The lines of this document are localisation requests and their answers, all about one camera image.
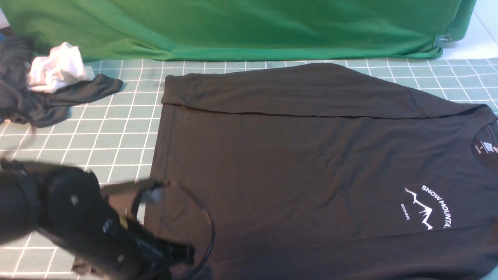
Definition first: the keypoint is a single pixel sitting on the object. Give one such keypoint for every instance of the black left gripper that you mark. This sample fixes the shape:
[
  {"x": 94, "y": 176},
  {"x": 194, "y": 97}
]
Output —
[{"x": 104, "y": 247}]

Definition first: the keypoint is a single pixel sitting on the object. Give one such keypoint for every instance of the dark gray long-sleeved shirt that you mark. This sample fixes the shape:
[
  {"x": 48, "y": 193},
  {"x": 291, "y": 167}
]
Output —
[{"x": 320, "y": 172}]

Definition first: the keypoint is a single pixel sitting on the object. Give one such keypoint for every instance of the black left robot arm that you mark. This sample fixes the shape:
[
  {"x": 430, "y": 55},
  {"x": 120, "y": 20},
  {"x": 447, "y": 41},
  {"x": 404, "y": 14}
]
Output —
[{"x": 35, "y": 195}]

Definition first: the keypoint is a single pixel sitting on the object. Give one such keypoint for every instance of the teal grid tablecloth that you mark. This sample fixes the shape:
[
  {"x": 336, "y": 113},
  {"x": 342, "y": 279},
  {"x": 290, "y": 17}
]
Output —
[{"x": 115, "y": 137}]

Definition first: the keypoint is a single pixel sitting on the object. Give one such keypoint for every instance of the crumpled dark gray garment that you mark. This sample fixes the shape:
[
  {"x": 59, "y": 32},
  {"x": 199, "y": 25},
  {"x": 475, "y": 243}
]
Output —
[{"x": 21, "y": 105}]

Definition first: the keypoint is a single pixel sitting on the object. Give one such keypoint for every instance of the crumpled white garment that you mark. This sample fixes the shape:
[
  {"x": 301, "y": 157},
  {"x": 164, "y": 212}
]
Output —
[{"x": 61, "y": 68}]

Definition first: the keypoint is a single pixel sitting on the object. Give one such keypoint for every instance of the green backdrop cloth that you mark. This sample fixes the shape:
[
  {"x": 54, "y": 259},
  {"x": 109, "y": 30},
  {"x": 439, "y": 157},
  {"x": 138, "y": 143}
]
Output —
[{"x": 241, "y": 30}]

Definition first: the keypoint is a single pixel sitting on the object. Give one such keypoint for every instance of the silver binder clip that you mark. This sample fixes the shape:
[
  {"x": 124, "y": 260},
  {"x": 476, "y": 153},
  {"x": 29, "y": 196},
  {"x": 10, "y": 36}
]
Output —
[{"x": 442, "y": 41}]

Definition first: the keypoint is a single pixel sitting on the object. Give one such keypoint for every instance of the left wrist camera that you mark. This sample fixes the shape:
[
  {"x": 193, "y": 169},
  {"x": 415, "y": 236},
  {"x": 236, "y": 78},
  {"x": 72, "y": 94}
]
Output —
[{"x": 126, "y": 197}]

